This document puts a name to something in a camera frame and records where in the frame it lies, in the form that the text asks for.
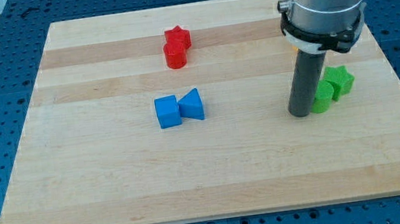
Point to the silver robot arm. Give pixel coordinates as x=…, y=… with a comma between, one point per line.
x=315, y=26

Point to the red star block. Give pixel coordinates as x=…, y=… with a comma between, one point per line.
x=179, y=34

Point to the green star block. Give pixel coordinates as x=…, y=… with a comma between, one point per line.
x=341, y=80

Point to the blue triangle block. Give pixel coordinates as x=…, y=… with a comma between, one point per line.
x=191, y=105

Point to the blue cube block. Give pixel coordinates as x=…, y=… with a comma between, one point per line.
x=167, y=111

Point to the wooden board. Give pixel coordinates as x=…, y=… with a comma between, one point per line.
x=92, y=152

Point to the red cylinder block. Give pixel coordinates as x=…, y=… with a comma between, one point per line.
x=175, y=54

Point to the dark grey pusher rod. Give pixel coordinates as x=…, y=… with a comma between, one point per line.
x=307, y=71

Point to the green cylinder block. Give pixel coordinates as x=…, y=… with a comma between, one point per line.
x=323, y=97

